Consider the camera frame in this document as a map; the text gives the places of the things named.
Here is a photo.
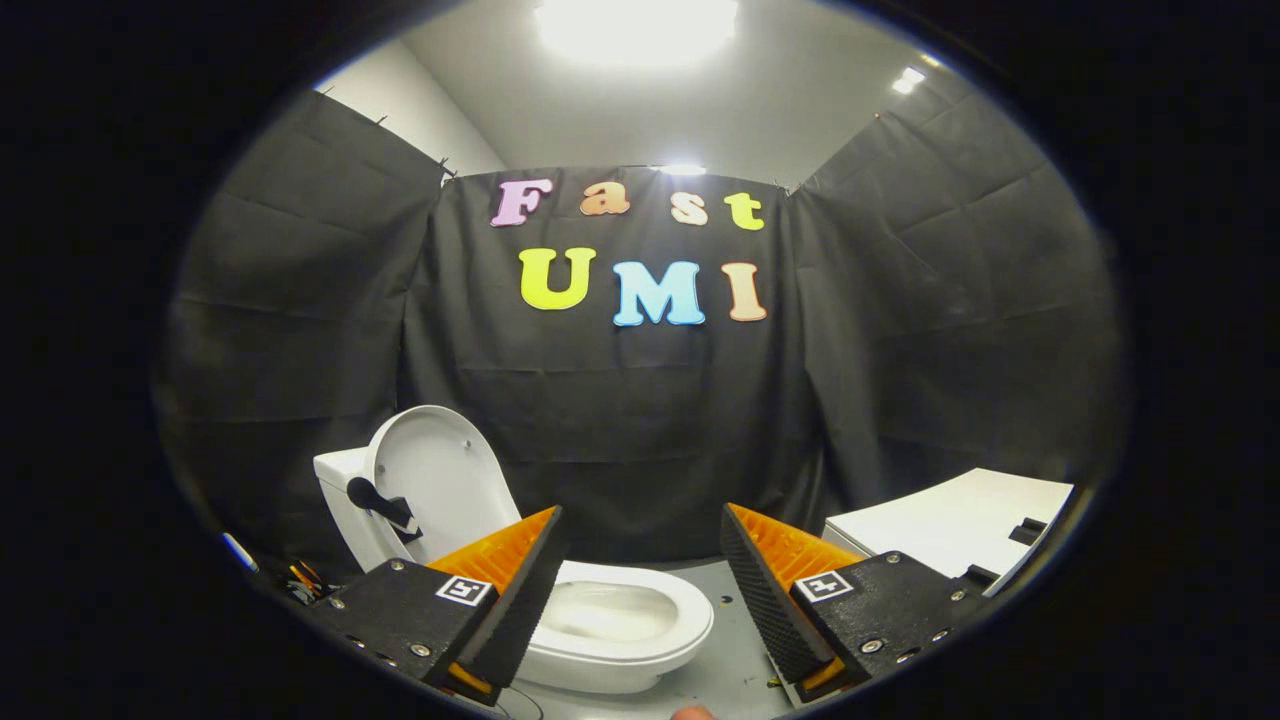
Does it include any black backdrop cloth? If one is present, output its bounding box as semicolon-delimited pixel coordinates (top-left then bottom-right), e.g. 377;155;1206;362
160;90;1126;573

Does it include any small orange black object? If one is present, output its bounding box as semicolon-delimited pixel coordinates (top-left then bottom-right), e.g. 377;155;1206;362
283;560;328;604

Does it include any large ceiling light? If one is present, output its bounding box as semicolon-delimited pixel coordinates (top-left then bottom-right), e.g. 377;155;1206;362
535;0;741;67

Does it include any white toilet lid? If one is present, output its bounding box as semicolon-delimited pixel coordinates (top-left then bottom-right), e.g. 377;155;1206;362
362;405;524;567

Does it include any black round lid handle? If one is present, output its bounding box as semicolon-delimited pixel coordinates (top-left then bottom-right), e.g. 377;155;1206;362
347;477;424;545

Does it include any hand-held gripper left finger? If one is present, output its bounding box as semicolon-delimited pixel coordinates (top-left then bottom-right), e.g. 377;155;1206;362
305;505;569;706

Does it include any white toilet bowl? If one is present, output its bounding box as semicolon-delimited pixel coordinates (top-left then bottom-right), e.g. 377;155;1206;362
518;585;706;696

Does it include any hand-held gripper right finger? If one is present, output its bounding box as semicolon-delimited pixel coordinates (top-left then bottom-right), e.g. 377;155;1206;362
720;503;991;706

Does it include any white drawer cabinet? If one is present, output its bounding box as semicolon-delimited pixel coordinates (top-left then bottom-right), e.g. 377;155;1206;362
822;468;1076;599

